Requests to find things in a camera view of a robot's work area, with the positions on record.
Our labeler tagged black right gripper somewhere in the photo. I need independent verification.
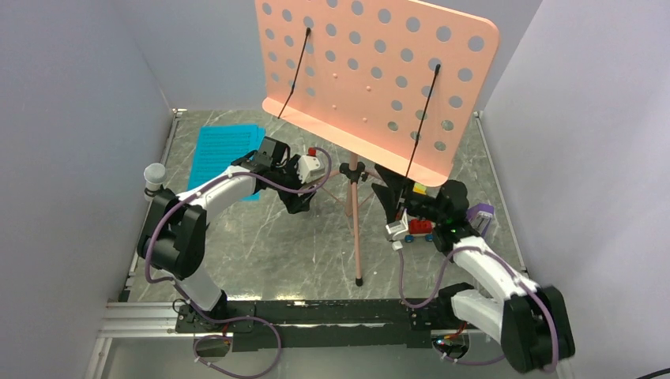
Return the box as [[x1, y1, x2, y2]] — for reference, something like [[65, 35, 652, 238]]
[[371, 164, 446, 227]]

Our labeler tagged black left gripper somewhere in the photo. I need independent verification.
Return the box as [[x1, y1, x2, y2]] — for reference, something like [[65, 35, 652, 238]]
[[271, 156, 317, 214]]

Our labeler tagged blue sheet music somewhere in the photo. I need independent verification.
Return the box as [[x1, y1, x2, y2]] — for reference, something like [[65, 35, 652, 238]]
[[185, 124, 265, 196]]

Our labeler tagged pink music stand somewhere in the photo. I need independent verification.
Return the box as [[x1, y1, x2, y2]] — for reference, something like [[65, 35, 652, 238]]
[[254, 0, 501, 287]]

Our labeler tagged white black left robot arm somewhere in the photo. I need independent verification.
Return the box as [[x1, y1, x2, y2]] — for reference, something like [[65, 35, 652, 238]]
[[137, 137, 333, 332]]

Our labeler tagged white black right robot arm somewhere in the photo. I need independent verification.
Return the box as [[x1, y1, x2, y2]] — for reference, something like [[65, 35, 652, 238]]
[[372, 165, 576, 373]]

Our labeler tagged orange yellow toy block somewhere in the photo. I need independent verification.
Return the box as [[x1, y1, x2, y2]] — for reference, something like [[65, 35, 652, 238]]
[[412, 182, 427, 195]]

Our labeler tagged red wooden toy car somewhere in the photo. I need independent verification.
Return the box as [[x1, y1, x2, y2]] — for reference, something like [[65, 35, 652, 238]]
[[404, 219, 434, 243]]

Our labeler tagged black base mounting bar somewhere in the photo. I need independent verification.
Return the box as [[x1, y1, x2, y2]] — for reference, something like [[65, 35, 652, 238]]
[[175, 299, 471, 352]]

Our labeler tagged grey microphone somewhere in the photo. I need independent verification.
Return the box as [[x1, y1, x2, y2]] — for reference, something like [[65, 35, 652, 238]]
[[143, 163, 172, 201]]

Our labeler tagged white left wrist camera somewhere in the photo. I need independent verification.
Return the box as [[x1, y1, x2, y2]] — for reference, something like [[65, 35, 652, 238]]
[[296, 148, 326, 186]]

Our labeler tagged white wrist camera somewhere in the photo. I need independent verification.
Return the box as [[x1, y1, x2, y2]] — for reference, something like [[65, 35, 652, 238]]
[[296, 148, 326, 186], [385, 210, 409, 252]]

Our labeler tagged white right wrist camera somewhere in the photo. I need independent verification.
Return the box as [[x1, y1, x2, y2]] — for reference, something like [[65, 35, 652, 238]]
[[385, 210, 409, 252]]

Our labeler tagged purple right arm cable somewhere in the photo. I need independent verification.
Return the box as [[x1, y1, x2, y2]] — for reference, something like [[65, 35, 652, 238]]
[[397, 246, 561, 373]]

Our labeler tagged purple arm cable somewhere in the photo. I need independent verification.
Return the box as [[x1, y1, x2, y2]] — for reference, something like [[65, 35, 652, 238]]
[[397, 246, 561, 373], [143, 146, 333, 379]]

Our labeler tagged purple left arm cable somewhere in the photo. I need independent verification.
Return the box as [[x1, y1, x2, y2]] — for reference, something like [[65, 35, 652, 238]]
[[143, 146, 333, 379]]

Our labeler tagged aluminium frame rail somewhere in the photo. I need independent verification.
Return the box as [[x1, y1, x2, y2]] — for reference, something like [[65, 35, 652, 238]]
[[84, 302, 209, 378]]

